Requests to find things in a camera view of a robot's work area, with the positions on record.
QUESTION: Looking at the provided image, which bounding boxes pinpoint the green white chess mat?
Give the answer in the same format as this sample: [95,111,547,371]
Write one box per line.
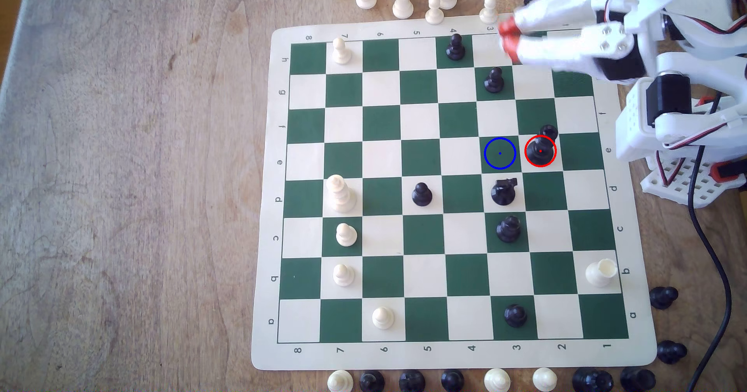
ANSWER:
[251,12,658,372]

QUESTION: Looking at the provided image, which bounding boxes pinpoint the tall white chess piece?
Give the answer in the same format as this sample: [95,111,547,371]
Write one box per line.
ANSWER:
[324,174,358,214]

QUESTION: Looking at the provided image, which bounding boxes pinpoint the black knight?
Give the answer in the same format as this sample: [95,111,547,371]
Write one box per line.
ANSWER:
[491,177,519,207]

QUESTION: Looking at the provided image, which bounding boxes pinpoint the white perforated base plate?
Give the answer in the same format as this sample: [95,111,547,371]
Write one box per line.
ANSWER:
[641,154,747,209]

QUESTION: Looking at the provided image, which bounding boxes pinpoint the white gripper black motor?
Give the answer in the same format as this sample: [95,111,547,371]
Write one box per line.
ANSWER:
[497,0,678,84]

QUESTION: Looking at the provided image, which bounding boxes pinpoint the red white black servo wires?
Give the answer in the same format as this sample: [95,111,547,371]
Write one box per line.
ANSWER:
[662,8,747,37]
[656,91,747,187]

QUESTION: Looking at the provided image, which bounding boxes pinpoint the black bishop chess piece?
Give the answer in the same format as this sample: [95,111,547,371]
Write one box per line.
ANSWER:
[526,124,559,168]
[496,215,522,243]

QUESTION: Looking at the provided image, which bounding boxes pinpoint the black camera cable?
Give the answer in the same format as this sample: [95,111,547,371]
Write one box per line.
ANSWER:
[687,144,734,392]

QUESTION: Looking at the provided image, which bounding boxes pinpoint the red black clamp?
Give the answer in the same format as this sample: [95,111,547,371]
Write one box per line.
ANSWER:
[710,160,747,184]

